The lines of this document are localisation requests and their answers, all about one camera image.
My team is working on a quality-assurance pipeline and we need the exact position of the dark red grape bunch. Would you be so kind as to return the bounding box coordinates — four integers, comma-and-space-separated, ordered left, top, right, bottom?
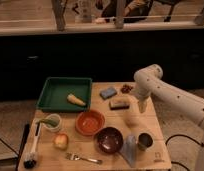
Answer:
120, 84, 133, 94

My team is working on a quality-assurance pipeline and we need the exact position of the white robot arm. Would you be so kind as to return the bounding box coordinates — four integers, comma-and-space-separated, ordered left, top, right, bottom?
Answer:
132, 64, 204, 171

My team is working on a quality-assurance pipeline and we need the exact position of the green pepper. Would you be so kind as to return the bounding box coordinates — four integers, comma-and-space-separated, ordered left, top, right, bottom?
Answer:
36, 119, 58, 127

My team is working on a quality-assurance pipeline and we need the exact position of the green plastic tray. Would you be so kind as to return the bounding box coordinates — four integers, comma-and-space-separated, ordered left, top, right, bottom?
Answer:
37, 77, 92, 113

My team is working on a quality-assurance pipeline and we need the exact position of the grey blue cloth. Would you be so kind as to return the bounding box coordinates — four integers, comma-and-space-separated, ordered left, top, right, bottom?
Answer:
120, 135, 137, 168

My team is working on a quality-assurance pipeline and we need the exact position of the orange bowl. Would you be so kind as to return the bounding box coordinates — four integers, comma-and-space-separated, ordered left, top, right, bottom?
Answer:
75, 110, 105, 136

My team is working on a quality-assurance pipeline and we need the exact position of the white black dish brush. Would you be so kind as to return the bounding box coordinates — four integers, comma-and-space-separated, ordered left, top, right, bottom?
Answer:
23, 123, 41, 169

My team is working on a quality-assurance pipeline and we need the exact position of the red yellow apple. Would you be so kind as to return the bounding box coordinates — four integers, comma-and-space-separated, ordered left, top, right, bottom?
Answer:
54, 133, 68, 150

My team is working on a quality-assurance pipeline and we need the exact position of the black cable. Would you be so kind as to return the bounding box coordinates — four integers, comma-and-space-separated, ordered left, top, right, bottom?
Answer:
165, 133, 204, 171

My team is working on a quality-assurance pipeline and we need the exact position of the white cup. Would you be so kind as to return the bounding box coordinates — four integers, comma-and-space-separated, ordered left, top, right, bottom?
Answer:
45, 114, 62, 132

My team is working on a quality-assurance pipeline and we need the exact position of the blue sponge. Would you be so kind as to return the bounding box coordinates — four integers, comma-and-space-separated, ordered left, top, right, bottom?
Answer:
100, 87, 117, 100

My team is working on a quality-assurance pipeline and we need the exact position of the black wooden board eraser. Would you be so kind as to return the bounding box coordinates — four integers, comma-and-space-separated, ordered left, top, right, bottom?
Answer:
109, 99, 130, 110

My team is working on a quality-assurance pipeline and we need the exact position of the silver fork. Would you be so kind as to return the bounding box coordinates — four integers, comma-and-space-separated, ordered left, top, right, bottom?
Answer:
65, 153, 103, 164

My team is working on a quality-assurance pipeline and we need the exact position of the dark mug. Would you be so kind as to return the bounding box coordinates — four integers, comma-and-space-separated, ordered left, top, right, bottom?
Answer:
137, 133, 153, 151

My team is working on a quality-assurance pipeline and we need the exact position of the purple bowl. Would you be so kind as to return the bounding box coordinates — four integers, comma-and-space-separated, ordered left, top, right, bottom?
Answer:
96, 127, 124, 154

